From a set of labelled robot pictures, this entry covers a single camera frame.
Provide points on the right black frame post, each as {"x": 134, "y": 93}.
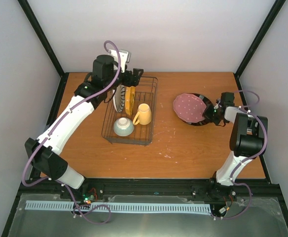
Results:
{"x": 267, "y": 23}

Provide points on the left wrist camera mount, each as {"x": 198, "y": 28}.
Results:
{"x": 124, "y": 57}

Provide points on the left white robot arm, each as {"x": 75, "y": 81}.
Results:
{"x": 109, "y": 72}

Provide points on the light blue slotted cable duct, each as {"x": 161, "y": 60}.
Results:
{"x": 120, "y": 207}

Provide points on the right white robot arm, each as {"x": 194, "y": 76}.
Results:
{"x": 248, "y": 140}

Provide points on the left black frame post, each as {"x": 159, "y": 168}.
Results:
{"x": 41, "y": 36}

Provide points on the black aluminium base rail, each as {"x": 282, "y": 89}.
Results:
{"x": 191, "y": 189}

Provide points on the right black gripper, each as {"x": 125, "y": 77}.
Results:
{"x": 207, "y": 117}

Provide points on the white blue striped plate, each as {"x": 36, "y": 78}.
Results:
{"x": 119, "y": 98}

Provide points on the pink polka dot plate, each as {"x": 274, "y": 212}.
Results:
{"x": 189, "y": 108}

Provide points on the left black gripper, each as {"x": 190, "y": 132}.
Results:
{"x": 135, "y": 78}

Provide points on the black bottom plate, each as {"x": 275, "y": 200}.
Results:
{"x": 207, "y": 102}

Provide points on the yellow ceramic mug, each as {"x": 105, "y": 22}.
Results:
{"x": 143, "y": 115}

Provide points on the black frame post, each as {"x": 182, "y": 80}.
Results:
{"x": 41, "y": 36}
{"x": 267, "y": 23}

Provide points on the yellow scalloped plate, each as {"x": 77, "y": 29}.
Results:
{"x": 129, "y": 100}

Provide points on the light green ceramic bowl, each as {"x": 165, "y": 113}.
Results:
{"x": 123, "y": 127}

